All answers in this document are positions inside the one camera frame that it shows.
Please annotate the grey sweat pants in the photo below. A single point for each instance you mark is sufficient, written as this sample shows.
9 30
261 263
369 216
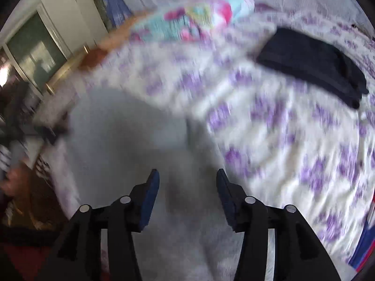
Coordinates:
131 140

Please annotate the white door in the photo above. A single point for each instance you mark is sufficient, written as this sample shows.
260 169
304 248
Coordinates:
73 14

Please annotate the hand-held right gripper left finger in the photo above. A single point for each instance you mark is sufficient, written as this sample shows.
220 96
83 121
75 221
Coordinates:
151 199

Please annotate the glass panel door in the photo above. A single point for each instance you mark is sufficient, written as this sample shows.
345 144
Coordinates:
35 52

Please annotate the red blue striped garment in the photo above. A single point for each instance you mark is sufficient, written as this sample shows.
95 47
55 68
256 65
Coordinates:
366 246

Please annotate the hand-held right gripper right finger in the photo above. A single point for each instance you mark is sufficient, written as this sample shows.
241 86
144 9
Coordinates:
227 199

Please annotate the black folded pants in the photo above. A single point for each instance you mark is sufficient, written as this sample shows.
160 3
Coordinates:
313 64

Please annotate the purple floral bedspread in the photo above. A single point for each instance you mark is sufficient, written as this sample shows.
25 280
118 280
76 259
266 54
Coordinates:
293 152

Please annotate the blue patterned cloth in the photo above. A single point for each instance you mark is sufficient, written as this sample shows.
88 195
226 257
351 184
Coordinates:
114 0

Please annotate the brown orange pillow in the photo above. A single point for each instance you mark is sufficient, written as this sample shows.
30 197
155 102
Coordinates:
99 54

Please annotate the folded turquoise floral blanket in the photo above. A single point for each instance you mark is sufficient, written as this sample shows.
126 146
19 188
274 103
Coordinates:
190 17

